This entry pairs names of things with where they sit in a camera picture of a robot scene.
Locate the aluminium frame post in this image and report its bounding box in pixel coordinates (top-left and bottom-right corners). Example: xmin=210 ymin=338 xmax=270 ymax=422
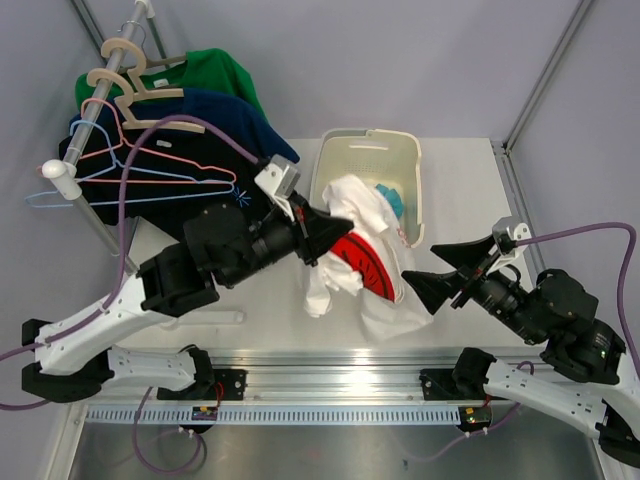
xmin=68 ymin=0 xmax=166 ymax=66
xmin=503 ymin=0 xmax=598 ymax=151

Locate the blue wire hanger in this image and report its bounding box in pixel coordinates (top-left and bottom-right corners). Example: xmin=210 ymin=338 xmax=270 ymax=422
xmin=24 ymin=119 xmax=237 ymax=208

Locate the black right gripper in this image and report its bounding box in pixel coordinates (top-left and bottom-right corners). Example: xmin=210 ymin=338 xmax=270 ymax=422
xmin=400 ymin=232 xmax=545 ymax=344

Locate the green t shirt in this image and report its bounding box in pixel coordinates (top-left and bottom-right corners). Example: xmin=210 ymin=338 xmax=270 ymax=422
xmin=74 ymin=47 xmax=266 ymax=121

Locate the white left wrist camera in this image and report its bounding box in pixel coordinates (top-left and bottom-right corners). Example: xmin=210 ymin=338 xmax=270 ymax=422
xmin=254 ymin=155 xmax=300 ymax=221

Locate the light blue t shirt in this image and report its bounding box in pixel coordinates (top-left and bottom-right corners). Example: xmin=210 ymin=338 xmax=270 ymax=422
xmin=375 ymin=184 xmax=405 ymax=219

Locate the beige wooden hanger middle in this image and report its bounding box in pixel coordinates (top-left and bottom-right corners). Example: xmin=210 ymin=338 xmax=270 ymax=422
xmin=87 ymin=68 xmax=184 ymax=102

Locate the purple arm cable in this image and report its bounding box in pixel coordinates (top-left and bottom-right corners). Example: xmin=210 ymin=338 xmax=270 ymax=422
xmin=514 ymin=221 xmax=640 ymax=381
xmin=0 ymin=114 xmax=266 ymax=412

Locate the navy blue t shirt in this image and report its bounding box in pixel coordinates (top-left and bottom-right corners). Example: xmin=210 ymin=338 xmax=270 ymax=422
xmin=67 ymin=87 xmax=302 ymax=166

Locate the white slotted cable duct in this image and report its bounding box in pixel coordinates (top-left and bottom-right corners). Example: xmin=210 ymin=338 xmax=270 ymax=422
xmin=86 ymin=405 xmax=461 ymax=426

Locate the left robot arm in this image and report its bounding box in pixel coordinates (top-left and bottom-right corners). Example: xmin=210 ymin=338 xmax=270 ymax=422
xmin=21 ymin=195 xmax=354 ymax=403

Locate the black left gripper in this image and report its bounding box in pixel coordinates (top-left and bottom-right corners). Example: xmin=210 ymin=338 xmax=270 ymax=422
xmin=221 ymin=190 xmax=352 ymax=288

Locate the aluminium frame post right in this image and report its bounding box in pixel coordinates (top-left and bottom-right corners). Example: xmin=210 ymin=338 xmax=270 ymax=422
xmin=503 ymin=0 xmax=598 ymax=151

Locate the pink wire hanger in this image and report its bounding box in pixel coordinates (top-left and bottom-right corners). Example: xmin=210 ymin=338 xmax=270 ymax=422
xmin=67 ymin=97 xmax=237 ymax=182

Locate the aluminium frame post left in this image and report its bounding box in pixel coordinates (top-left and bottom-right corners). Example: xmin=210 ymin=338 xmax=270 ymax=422
xmin=68 ymin=0 xmax=166 ymax=66

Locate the black t shirt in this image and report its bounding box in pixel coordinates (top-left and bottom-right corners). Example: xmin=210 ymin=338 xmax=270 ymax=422
xmin=76 ymin=129 xmax=271 ymax=240

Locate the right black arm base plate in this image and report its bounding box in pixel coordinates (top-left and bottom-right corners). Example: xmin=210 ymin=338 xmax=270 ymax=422
xmin=419 ymin=368 xmax=487 ymax=401

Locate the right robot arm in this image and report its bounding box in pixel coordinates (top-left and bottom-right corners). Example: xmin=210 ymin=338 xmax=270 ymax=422
xmin=402 ymin=234 xmax=639 ymax=467

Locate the beige wooden hanger front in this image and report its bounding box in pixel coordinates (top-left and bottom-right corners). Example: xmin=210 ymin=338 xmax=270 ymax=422
xmin=114 ymin=89 xmax=205 ymax=134

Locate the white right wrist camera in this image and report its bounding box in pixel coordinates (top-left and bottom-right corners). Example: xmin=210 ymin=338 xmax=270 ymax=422
xmin=492 ymin=216 xmax=531 ymax=270

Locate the beige wooden hanger rear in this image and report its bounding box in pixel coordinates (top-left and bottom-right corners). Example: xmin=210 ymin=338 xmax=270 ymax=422
xmin=100 ymin=37 xmax=187 ymax=73

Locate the beige wooden hanger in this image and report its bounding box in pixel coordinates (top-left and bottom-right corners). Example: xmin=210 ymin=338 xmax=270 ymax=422
xmin=114 ymin=89 xmax=205 ymax=134
xmin=100 ymin=37 xmax=187 ymax=73
xmin=87 ymin=68 xmax=184 ymax=102

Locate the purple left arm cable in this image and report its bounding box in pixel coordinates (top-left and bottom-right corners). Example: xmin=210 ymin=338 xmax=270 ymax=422
xmin=0 ymin=114 xmax=266 ymax=412

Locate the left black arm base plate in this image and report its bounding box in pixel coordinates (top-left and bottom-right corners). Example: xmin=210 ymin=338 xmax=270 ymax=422
xmin=202 ymin=368 xmax=248 ymax=401

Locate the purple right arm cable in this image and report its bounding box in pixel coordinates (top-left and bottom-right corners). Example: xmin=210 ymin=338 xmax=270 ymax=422
xmin=514 ymin=221 xmax=640 ymax=381

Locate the grey metal clothes rail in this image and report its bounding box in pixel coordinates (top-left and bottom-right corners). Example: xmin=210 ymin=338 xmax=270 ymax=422
xmin=41 ymin=1 xmax=154 ymax=273

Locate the white red print t shirt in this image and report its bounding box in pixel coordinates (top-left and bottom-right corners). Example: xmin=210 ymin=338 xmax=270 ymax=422
xmin=304 ymin=175 xmax=434 ymax=341

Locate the aluminium mounting rail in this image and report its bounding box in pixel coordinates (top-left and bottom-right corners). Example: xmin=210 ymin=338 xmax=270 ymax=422
xmin=99 ymin=349 xmax=601 ymax=407

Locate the cream plastic laundry basket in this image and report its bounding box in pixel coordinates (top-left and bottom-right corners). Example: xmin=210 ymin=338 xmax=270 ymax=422
xmin=310 ymin=129 xmax=424 ymax=248

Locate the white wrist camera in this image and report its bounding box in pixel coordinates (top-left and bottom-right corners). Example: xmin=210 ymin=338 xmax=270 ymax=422
xmin=254 ymin=155 xmax=300 ymax=221
xmin=492 ymin=216 xmax=531 ymax=270

